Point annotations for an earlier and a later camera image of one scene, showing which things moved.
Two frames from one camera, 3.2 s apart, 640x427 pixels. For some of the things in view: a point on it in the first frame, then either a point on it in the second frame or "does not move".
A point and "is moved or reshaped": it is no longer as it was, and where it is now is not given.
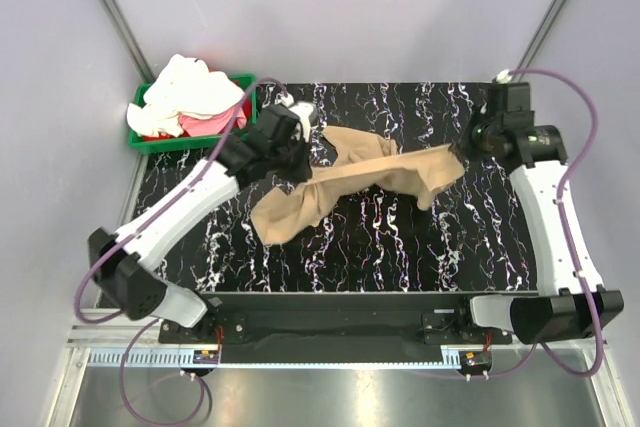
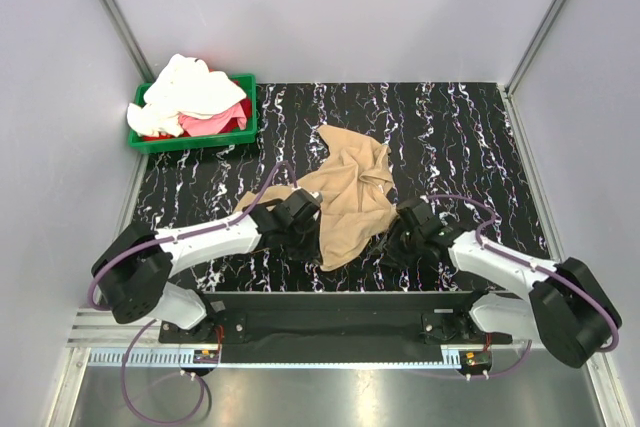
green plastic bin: (139, 143) does not move
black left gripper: (303, 171) to (312, 252)
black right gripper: (465, 143) to (394, 257)
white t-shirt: (185, 86) does not move
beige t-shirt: (366, 161) is moved or reshaped
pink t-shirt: (194, 126) does not move
